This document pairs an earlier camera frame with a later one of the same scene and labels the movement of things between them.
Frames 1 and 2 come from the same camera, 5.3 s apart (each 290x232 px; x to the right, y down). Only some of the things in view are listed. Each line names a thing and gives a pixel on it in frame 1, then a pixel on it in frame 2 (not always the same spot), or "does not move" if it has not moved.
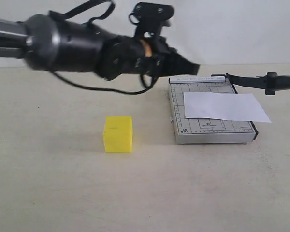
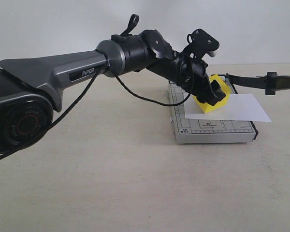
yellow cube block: x=118 y=132 → x=207 y=108
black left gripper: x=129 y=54 → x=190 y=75
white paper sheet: x=233 y=107 does not move
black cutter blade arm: x=270 y=82 does not move
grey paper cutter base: x=193 y=131 does not move
